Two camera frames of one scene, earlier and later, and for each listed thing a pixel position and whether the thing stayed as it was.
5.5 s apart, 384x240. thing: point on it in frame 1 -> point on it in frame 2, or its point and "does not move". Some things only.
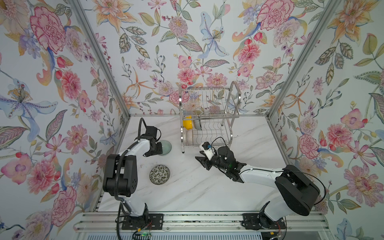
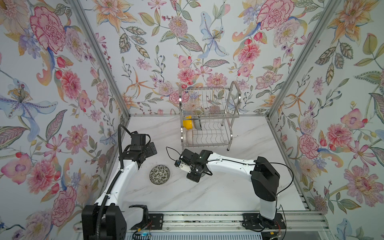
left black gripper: x=159 y=150 -> x=148 y=148
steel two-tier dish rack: x=207 y=114 does not move
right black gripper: x=204 y=162 -> x=194 y=179
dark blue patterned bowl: x=197 y=124 does not move
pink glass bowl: x=189 y=139 does not move
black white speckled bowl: x=159 y=174 does not move
